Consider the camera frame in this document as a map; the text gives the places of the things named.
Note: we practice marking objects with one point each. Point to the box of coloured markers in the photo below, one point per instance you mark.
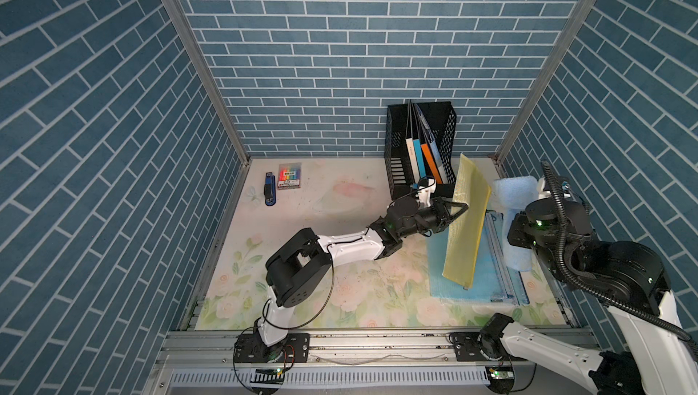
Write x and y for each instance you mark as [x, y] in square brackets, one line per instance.
[289, 176]

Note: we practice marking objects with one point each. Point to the aluminium front rail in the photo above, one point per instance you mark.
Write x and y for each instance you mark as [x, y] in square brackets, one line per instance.
[403, 361]

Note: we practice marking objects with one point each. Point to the orange book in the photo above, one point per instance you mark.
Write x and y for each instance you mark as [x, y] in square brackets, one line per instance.
[431, 163]

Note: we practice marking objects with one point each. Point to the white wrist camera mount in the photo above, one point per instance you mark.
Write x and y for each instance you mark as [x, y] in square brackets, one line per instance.
[424, 191]

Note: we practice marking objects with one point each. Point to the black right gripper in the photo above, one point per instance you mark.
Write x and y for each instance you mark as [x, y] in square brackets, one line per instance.
[512, 234]

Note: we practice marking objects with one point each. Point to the blue black stapler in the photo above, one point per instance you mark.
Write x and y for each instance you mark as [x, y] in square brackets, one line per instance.
[270, 189]

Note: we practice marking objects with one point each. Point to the teal book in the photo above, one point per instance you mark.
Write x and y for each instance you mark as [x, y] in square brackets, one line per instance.
[420, 161]

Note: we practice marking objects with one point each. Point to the light blue cleaning cloth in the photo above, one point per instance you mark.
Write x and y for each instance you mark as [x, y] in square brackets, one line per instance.
[513, 195]

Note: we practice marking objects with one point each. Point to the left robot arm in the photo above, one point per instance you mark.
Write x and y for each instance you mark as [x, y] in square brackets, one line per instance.
[297, 268]

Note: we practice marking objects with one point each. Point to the blue folder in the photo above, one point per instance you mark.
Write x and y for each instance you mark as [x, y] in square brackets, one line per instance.
[431, 143]

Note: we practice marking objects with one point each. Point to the white book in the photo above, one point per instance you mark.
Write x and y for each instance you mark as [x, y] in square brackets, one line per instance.
[409, 143]

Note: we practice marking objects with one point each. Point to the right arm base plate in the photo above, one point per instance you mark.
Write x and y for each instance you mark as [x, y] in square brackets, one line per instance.
[471, 346]

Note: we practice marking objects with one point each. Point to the black mesh file holder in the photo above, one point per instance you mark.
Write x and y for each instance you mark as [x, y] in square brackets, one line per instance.
[402, 122]

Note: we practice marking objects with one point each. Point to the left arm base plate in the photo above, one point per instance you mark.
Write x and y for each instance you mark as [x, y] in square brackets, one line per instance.
[249, 348]

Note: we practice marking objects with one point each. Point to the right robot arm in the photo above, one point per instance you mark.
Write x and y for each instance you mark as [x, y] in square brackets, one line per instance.
[621, 288]

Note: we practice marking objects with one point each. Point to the yellow mesh document bag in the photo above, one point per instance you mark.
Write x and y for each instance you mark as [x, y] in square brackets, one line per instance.
[464, 235]

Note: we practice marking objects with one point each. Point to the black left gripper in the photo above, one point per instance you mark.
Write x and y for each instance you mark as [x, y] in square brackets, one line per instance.
[437, 221]

